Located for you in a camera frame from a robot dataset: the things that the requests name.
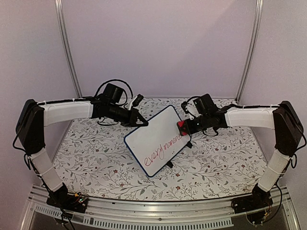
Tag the left rear aluminium post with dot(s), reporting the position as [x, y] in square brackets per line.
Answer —
[66, 46]

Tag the right rear aluminium post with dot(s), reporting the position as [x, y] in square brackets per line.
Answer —
[251, 49]

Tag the aluminium post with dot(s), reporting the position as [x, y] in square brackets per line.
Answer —
[251, 49]
[66, 46]

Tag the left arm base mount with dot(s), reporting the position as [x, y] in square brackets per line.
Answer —
[61, 198]

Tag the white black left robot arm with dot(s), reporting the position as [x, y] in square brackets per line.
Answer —
[36, 117]

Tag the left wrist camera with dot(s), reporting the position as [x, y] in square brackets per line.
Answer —
[134, 102]

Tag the wire whiteboard stand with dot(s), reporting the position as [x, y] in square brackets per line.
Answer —
[186, 150]

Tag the front aluminium rail frame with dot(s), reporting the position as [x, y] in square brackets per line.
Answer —
[112, 214]

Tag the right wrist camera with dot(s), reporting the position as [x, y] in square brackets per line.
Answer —
[199, 105]

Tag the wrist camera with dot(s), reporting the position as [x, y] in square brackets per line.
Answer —
[134, 102]
[199, 105]

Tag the red whiteboard eraser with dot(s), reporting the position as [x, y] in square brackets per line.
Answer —
[183, 130]

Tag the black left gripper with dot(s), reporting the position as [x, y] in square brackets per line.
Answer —
[133, 119]

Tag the small whiteboard blue frame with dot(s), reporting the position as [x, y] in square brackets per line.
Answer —
[154, 145]

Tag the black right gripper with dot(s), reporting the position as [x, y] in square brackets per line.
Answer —
[190, 130]

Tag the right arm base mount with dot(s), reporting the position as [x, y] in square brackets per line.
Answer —
[258, 199]

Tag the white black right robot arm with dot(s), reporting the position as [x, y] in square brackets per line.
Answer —
[282, 118]

